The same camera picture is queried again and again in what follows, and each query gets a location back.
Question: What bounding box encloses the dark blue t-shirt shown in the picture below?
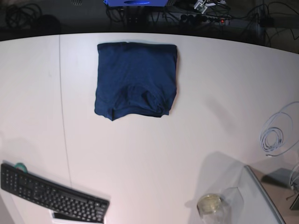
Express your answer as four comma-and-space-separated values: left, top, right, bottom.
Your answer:
94, 42, 178, 121

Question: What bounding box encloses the black power strip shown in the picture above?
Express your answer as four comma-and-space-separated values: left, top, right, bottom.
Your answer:
179, 14, 232, 26

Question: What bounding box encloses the clear tape roll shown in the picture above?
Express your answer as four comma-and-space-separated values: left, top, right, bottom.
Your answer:
197, 194, 222, 217

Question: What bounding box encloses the blue box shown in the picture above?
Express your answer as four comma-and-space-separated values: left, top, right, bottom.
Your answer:
103, 0, 168, 7

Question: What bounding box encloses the green tape roll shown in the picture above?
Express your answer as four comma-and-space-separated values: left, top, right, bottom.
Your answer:
14, 162, 28, 173

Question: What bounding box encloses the black computer keyboard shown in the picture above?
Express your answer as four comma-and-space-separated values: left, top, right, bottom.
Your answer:
0, 163, 110, 223

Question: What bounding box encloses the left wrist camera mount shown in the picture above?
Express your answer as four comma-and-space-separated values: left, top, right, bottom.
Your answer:
193, 0, 226, 14

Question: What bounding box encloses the light blue coiled cable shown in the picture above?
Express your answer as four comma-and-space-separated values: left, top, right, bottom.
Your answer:
260, 101, 299, 157

